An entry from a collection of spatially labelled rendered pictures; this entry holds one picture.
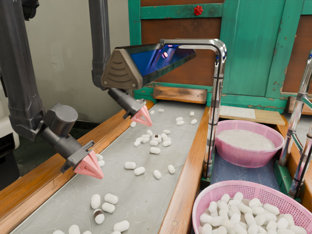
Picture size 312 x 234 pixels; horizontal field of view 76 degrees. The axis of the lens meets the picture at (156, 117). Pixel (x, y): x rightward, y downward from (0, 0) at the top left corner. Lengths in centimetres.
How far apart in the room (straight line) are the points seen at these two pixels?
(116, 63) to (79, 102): 229
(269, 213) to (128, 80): 46
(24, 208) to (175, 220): 35
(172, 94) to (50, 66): 193
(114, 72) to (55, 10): 228
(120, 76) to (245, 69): 84
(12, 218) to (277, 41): 113
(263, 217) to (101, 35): 70
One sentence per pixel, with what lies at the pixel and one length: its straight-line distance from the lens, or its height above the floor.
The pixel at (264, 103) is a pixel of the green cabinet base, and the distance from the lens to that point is 116.
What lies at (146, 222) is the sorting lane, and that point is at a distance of 51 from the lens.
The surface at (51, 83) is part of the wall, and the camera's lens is 284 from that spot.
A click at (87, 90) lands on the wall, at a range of 252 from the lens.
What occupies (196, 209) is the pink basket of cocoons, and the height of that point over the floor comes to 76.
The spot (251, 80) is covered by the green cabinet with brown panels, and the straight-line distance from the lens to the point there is 113.
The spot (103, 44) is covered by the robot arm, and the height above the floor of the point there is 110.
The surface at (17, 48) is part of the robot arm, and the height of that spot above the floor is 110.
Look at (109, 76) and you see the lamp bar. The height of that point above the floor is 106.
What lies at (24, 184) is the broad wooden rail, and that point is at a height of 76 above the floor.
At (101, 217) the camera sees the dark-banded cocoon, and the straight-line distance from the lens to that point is 51.
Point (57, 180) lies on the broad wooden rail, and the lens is 64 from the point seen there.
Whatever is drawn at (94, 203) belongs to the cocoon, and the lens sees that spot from 54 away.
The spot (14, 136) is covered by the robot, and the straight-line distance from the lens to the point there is 107.
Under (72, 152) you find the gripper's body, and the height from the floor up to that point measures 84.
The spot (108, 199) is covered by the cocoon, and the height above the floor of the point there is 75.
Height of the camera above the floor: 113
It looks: 22 degrees down
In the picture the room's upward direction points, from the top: straight up
